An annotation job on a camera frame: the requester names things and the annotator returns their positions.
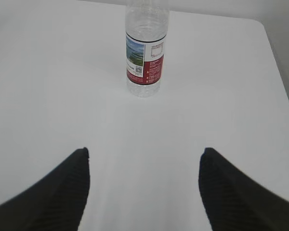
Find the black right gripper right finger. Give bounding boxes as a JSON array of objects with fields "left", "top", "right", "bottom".
[{"left": 198, "top": 147, "right": 289, "bottom": 231}]

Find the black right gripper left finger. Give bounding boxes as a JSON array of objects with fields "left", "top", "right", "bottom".
[{"left": 0, "top": 148, "right": 90, "bottom": 231}]

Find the clear plastic water bottle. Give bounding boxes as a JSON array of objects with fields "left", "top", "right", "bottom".
[{"left": 125, "top": 0, "right": 170, "bottom": 97}]

